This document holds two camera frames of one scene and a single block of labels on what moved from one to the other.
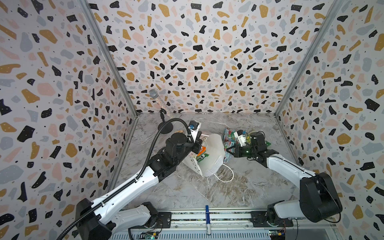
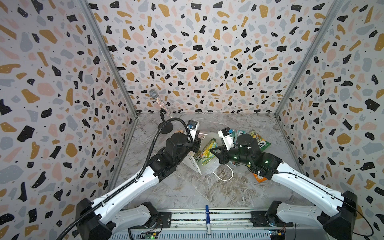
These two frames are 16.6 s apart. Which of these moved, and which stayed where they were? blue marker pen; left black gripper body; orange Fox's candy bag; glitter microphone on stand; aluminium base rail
Moved: orange Fox's candy bag
Stayed: aluminium base rail; left black gripper body; glitter microphone on stand; blue marker pen
